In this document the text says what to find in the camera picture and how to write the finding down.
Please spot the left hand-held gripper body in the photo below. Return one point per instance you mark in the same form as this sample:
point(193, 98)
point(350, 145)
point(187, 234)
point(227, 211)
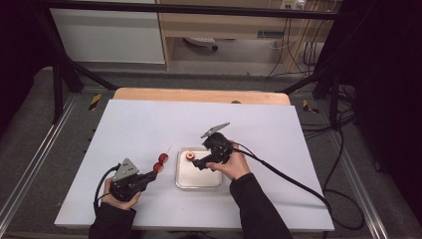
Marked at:
point(126, 186)

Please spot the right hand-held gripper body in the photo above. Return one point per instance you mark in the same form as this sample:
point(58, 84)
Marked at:
point(220, 147)

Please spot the square metal tray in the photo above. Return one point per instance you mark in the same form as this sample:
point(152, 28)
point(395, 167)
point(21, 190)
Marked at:
point(195, 179)

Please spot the thin wooden skewer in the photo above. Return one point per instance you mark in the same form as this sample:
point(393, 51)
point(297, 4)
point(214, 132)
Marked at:
point(169, 149)

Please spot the person's left hand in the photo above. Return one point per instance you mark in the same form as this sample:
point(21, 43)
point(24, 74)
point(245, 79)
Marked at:
point(121, 204)

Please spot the person's right hand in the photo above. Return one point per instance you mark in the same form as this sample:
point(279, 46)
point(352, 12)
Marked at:
point(237, 166)

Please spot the wooden table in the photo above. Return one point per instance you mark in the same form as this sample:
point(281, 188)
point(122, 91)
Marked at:
point(185, 95)

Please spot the yellow black tape strip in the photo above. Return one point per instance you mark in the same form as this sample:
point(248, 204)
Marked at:
point(308, 107)
point(95, 102)

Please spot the office chair base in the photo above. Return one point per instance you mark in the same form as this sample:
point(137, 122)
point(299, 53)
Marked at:
point(200, 41)

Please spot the light wooden desk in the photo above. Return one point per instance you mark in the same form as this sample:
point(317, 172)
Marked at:
point(215, 25)

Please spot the white cabinet panel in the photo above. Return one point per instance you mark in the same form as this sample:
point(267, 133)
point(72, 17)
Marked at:
point(106, 36)

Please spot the white power strip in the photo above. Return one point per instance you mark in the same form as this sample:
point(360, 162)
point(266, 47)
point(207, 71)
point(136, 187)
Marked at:
point(292, 4)

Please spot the black curtain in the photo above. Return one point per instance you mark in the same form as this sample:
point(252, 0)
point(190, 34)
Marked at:
point(16, 49)
point(388, 83)

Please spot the aluminium floor rail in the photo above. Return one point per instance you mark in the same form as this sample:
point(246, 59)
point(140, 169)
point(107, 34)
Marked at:
point(356, 179)
point(40, 156)

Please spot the black metal frame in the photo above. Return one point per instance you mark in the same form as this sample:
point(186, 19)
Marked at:
point(185, 9)

